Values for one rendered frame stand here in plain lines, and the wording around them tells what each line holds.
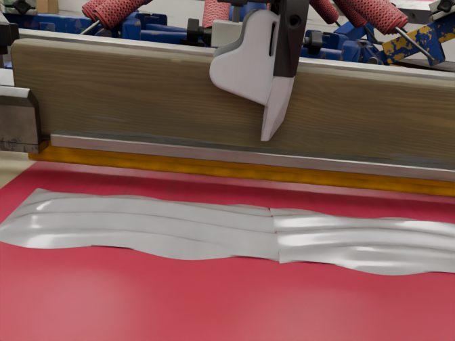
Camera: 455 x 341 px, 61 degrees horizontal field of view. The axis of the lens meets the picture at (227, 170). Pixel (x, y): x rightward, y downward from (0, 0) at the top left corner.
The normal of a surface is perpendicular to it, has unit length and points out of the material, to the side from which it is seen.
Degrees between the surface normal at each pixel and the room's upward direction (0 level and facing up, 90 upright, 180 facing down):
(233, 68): 82
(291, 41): 102
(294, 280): 0
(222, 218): 33
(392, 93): 90
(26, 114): 90
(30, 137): 90
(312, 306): 0
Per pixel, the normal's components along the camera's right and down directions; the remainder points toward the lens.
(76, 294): 0.10, -0.92
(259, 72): 0.02, 0.25
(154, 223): 0.04, -0.57
